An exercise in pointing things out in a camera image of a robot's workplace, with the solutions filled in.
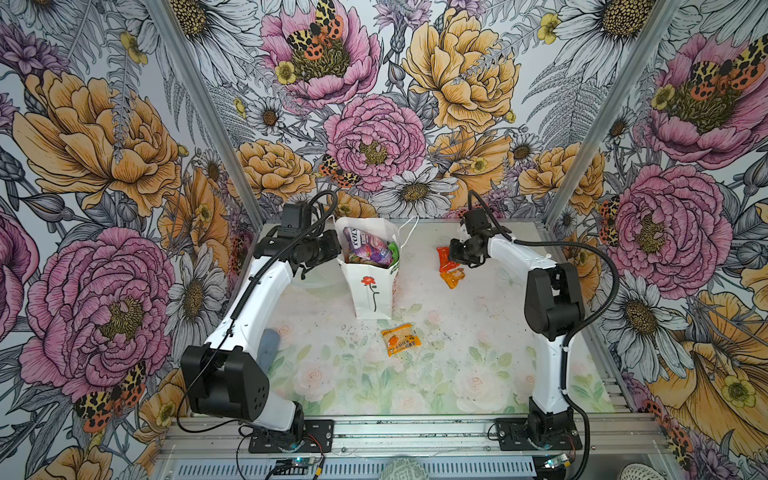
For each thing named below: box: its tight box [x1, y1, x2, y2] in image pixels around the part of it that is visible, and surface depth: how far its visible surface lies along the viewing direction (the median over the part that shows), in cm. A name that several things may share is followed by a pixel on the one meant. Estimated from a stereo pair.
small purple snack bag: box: [343, 226, 393, 268], surface depth 86 cm
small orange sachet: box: [440, 268, 465, 289], surface depth 107 cm
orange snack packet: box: [381, 324, 422, 357], surface depth 91 cm
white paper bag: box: [335, 217, 400, 320], surface depth 87 cm
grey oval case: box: [256, 328, 280, 375], surface depth 87 cm
